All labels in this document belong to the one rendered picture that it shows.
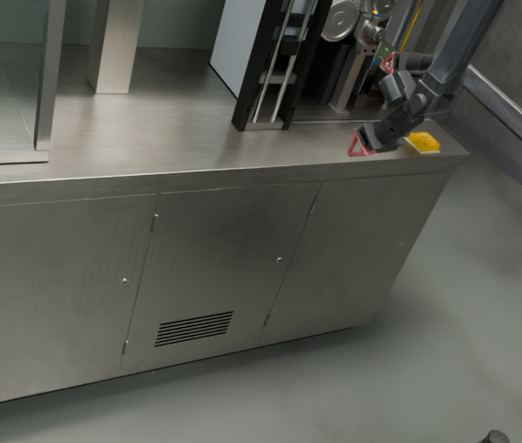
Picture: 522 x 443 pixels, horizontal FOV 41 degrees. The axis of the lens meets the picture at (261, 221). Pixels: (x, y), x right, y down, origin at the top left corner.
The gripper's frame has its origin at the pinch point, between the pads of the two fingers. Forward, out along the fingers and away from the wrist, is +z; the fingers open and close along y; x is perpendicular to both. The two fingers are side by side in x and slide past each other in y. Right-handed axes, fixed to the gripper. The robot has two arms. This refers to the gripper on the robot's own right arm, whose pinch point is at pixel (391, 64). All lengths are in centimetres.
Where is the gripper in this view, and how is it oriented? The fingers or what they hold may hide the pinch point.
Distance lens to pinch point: 215.4
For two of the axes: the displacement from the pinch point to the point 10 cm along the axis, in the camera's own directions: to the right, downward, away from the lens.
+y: 8.6, -0.7, 5.1
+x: 0.4, -9.8, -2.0
